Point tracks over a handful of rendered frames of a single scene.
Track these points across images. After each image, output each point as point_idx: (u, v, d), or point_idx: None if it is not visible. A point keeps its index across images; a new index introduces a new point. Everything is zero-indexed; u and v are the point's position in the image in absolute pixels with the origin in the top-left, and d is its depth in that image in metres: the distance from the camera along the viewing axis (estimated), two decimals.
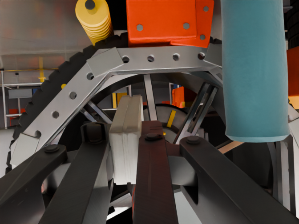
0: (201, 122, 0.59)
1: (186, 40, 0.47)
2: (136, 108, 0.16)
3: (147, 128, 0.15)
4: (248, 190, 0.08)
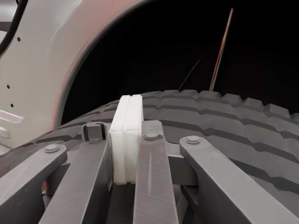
0: None
1: None
2: (136, 108, 0.16)
3: (147, 128, 0.15)
4: (248, 190, 0.08)
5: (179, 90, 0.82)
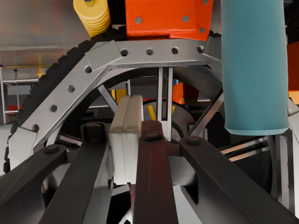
0: (171, 106, 0.58)
1: (185, 33, 0.47)
2: (136, 108, 0.16)
3: (147, 128, 0.15)
4: (248, 190, 0.08)
5: None
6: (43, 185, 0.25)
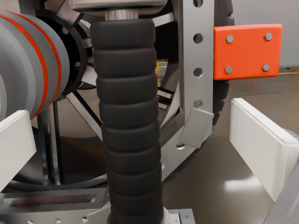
0: (39, 140, 0.50)
1: None
2: (260, 115, 0.14)
3: (283, 138, 0.13)
4: None
5: None
6: None
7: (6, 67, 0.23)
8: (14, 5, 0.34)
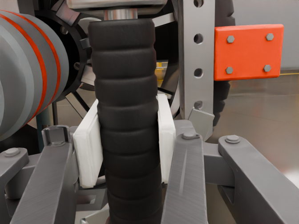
0: (38, 141, 0.50)
1: None
2: (165, 107, 0.16)
3: (178, 127, 0.15)
4: (286, 194, 0.08)
5: None
6: None
7: (4, 67, 0.23)
8: (13, 4, 0.34)
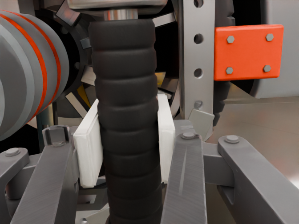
0: (38, 140, 0.50)
1: None
2: (165, 107, 0.16)
3: (178, 127, 0.15)
4: (285, 194, 0.08)
5: None
6: None
7: (4, 67, 0.23)
8: (13, 4, 0.34)
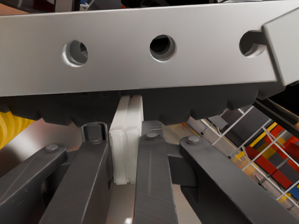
0: None
1: None
2: (136, 108, 0.16)
3: (147, 128, 0.15)
4: (248, 190, 0.08)
5: None
6: None
7: None
8: None
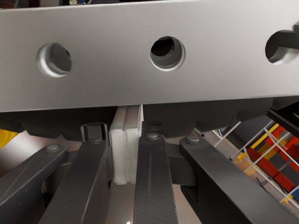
0: None
1: None
2: (136, 108, 0.16)
3: (147, 128, 0.15)
4: (248, 190, 0.08)
5: None
6: None
7: None
8: None
